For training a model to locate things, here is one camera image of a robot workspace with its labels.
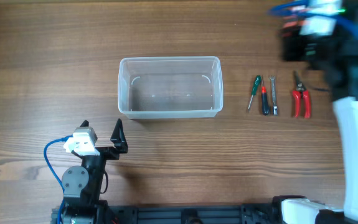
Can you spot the small silver wrench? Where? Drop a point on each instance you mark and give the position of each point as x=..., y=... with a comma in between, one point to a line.
x=273, y=93

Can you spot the orange black needle-nose pliers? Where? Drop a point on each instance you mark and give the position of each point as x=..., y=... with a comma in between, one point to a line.
x=292, y=26

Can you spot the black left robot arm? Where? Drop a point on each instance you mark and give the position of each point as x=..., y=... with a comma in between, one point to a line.
x=82, y=184

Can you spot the red black screwdriver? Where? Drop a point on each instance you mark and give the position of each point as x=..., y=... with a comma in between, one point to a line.
x=265, y=108

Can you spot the red handled cutters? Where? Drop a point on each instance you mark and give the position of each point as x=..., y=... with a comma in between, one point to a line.
x=299, y=93

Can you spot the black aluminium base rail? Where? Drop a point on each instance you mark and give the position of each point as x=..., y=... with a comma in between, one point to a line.
x=237, y=214

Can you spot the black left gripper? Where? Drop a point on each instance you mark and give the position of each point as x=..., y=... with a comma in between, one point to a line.
x=120, y=143

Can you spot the clear plastic container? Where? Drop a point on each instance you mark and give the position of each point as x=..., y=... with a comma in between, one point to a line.
x=170, y=87

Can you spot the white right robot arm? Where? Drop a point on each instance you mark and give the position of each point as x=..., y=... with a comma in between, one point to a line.
x=343, y=87

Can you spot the green handled screwdriver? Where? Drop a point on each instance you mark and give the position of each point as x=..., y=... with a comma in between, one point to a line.
x=256, y=84

